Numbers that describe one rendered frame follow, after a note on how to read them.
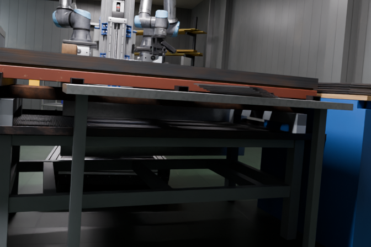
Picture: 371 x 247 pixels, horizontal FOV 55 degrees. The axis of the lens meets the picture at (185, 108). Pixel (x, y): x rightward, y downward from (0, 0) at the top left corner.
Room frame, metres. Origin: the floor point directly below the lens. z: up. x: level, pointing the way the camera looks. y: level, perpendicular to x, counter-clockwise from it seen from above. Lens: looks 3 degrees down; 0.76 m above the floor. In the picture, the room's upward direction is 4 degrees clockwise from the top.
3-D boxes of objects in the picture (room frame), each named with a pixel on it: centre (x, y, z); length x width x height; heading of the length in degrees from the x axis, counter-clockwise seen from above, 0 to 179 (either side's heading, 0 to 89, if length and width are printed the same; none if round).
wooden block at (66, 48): (1.60, 0.53, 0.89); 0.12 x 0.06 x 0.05; 15
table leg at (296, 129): (1.91, -0.60, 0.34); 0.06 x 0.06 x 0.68; 22
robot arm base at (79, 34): (2.57, 0.78, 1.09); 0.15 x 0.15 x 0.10
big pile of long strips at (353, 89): (2.10, -0.87, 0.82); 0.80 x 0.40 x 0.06; 22
